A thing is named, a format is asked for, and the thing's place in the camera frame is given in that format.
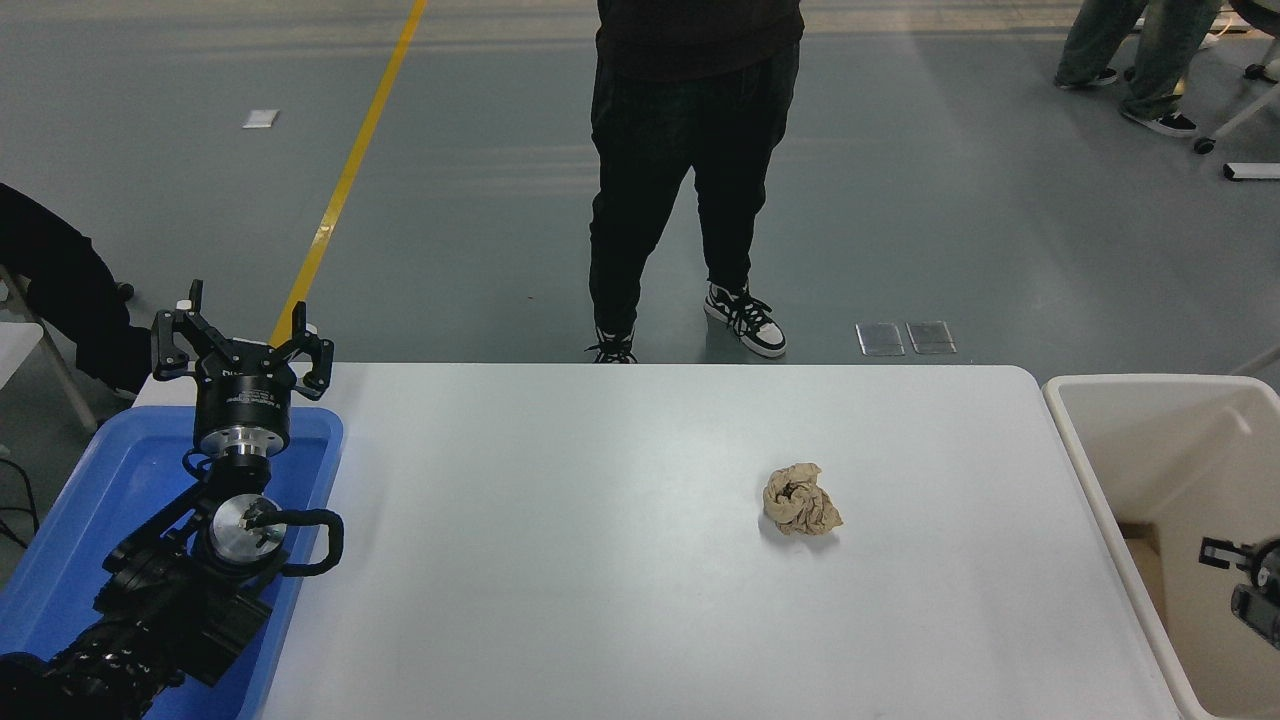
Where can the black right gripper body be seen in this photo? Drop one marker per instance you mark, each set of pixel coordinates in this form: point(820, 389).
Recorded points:
point(1270, 565)

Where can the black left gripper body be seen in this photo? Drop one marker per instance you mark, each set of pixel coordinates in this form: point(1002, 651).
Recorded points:
point(243, 395)

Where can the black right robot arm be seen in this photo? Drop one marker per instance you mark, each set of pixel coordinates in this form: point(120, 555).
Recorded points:
point(1260, 615)

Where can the clear floor plate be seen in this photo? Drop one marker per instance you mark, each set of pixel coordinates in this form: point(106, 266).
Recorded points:
point(931, 337)
point(880, 339)

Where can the seated person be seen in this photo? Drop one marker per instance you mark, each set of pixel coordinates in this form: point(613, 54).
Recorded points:
point(60, 290)

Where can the large pale bin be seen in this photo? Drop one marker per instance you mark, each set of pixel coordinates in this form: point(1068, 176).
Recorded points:
point(1150, 450)

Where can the white chair with grey legs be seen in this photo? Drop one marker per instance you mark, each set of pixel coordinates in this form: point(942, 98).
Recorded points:
point(15, 350)

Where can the blue plastic tray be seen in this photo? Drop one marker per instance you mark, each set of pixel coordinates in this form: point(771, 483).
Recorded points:
point(90, 500)

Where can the white floor label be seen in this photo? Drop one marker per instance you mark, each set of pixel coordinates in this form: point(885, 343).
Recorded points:
point(261, 118)

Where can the short white bar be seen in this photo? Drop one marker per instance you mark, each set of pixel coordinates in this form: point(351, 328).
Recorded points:
point(1252, 172)

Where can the crumpled tan paper ball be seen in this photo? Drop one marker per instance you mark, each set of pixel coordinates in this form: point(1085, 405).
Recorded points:
point(800, 500)

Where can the standing person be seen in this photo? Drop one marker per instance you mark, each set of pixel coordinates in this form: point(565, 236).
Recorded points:
point(690, 150)

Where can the white office chair base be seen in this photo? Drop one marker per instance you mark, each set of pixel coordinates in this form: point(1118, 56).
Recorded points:
point(1245, 118)

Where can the walking person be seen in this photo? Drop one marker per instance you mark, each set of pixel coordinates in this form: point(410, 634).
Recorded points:
point(1150, 60)

